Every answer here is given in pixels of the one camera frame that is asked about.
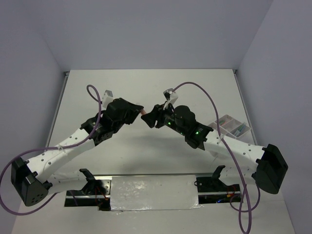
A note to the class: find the metal base rail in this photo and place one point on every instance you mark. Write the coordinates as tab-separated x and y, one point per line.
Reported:
210	191

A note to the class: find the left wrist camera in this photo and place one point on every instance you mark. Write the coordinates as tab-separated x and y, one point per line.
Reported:
107	98

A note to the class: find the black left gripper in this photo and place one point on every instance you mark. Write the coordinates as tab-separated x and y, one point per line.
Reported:
134	114

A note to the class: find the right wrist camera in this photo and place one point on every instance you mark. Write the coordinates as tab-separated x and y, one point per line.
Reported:
171	97

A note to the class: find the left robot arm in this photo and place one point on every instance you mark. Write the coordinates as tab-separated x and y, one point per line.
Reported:
36	177

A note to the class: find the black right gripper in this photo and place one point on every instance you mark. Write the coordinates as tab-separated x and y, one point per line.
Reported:
156	113

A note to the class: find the white divided organizer tray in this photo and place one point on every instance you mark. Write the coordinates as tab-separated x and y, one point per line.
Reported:
228	129

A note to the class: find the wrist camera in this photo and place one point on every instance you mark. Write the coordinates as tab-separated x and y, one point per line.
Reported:
107	98
171	97

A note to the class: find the orange highlighter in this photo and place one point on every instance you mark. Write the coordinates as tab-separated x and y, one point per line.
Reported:
143	112

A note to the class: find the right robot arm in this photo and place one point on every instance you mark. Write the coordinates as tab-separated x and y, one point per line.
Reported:
240	162

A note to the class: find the silver foil sheet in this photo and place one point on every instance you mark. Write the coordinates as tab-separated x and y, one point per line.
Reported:
151	193

